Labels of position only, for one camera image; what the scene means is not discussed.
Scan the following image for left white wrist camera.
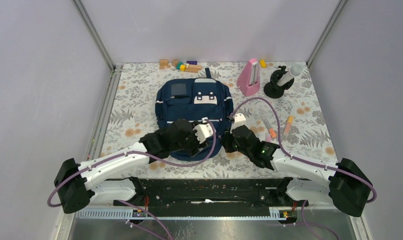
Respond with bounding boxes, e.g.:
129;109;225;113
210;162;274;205
193;122;214;144

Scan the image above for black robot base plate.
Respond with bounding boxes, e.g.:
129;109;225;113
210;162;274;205
128;177;303;212

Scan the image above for slotted grey cable duct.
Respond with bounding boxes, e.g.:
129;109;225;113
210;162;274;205
75;207;287;221

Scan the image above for orange grey marker pen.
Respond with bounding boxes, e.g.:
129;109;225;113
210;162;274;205
262;117;277;138

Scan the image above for black stand with white tube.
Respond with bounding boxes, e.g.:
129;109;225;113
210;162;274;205
263;64;304;99

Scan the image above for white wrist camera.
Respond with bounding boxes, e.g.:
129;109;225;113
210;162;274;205
230;113;246;132
193;122;214;144

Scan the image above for purple wooden block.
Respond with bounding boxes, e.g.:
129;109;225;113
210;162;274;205
186;60;198;65

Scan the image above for purple cable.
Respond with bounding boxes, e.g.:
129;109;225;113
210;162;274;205
47;118;218;209
229;96;378;204

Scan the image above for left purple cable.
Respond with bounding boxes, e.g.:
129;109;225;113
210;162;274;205
47;118;218;209

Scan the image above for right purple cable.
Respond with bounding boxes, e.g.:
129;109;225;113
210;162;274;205
229;96;378;204

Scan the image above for light purple marker pen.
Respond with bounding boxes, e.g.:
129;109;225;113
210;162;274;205
265;133;272;143

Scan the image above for navy blue student backpack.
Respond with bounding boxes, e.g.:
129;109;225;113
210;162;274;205
154;71;234;158

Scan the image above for round tan wooden block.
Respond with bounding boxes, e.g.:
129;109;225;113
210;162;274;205
171;58;180;68

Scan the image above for orange pink highlighter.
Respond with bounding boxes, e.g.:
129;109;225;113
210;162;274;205
283;115;294;136

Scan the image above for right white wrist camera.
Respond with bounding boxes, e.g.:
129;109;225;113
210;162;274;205
230;113;246;132

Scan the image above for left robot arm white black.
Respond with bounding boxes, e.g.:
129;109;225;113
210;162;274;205
47;119;217;214

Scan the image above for long tan wooden block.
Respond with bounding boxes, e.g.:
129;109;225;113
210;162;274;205
184;64;202;73

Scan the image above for floral patterned table mat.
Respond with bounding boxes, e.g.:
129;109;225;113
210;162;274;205
101;62;338;179

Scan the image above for teal wooden block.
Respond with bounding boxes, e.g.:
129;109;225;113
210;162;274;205
176;62;185;70

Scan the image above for pink metronome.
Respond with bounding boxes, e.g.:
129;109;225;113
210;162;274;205
236;58;261;97

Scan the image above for tan wooden cube block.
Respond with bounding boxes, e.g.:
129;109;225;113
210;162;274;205
159;59;169;67

